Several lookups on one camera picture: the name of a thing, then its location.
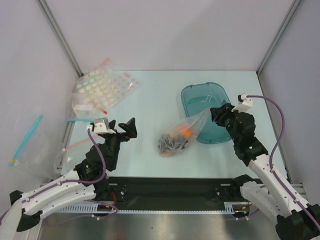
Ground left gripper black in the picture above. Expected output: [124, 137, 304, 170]
[104, 117, 137, 169]

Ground teal transparent plastic tray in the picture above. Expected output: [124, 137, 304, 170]
[181, 82, 231, 145]

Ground orange fruit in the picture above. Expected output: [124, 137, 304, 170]
[178, 126, 194, 139]

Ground purple grape bunch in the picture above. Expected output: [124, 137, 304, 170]
[157, 133, 190, 156]

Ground clear zip bag red dots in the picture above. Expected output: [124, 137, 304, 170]
[157, 108, 211, 157]

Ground yellow mango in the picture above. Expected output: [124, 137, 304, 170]
[167, 126, 179, 135]

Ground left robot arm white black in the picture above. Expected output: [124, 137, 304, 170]
[9, 117, 138, 232]

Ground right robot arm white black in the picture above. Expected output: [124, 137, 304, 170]
[210, 103, 320, 240]

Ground zip bag red dots back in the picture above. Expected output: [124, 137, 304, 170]
[109, 71, 143, 101]

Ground zip bag pastel dots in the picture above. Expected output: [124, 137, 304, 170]
[71, 57, 120, 118]

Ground zip bag blue zipper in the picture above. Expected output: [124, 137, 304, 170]
[65, 110, 99, 124]

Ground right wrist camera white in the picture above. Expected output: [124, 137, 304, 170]
[231, 93, 253, 113]

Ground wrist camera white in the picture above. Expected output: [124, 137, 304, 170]
[231, 93, 253, 113]
[87, 117, 116, 135]

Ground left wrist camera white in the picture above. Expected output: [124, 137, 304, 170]
[87, 117, 116, 135]

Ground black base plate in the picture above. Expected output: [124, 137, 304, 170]
[97, 176, 249, 206]

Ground white slotted cable duct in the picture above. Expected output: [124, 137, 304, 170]
[55, 201, 250, 215]

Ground clear bag teal zipper wall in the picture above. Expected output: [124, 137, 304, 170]
[8, 114, 52, 178]

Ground right aluminium frame post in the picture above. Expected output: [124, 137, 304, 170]
[256, 0, 304, 77]

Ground aluminium frame post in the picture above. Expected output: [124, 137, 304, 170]
[36, 0, 83, 78]
[256, 0, 304, 77]

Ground left aluminium frame post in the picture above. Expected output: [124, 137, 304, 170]
[36, 0, 83, 78]

